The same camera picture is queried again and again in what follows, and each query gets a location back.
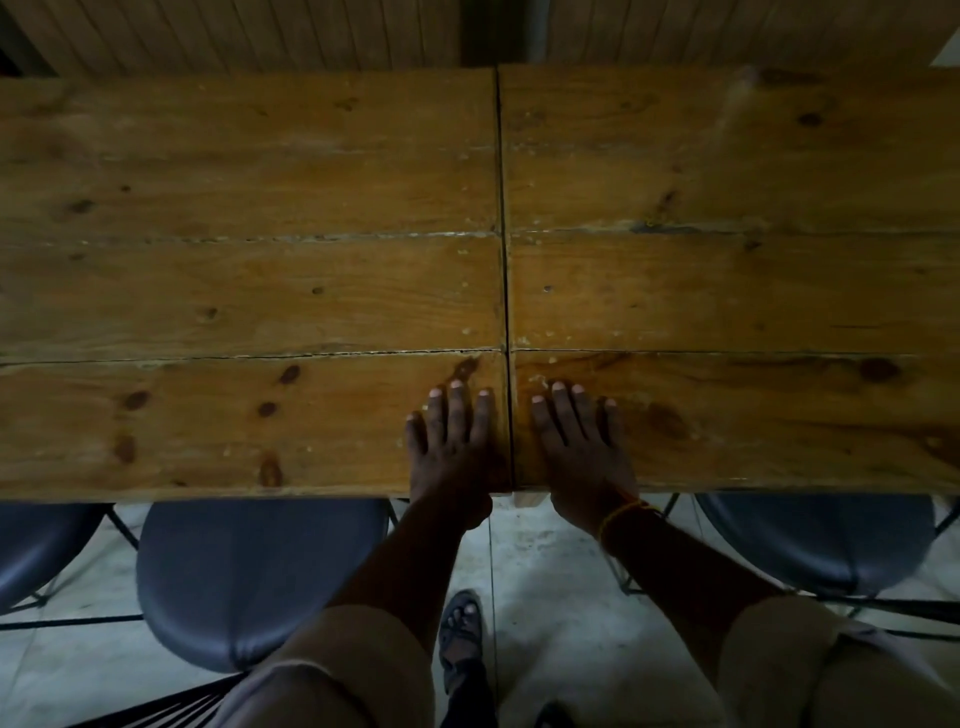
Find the person's left hand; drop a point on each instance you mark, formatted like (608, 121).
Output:
(454, 465)

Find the person's right hand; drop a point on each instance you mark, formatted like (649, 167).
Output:
(589, 472)

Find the person's right little finger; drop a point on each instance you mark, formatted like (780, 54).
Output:
(613, 424)

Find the person's right middle finger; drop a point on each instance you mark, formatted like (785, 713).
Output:
(564, 412)

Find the person's left middle finger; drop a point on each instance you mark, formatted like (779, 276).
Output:
(458, 412)

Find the person's left little finger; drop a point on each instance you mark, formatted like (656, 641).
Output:
(415, 442)

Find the person's left forearm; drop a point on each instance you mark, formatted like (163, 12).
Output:
(405, 570)

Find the person's right forearm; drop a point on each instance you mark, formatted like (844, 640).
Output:
(675, 577)

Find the orange thread wristband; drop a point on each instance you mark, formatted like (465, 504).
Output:
(627, 511)

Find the grey round-backed chair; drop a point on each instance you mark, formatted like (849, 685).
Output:
(37, 547)
(247, 577)
(825, 540)

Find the beige shirt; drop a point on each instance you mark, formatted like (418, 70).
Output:
(360, 664)

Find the dark trousers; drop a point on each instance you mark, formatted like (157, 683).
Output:
(471, 701)

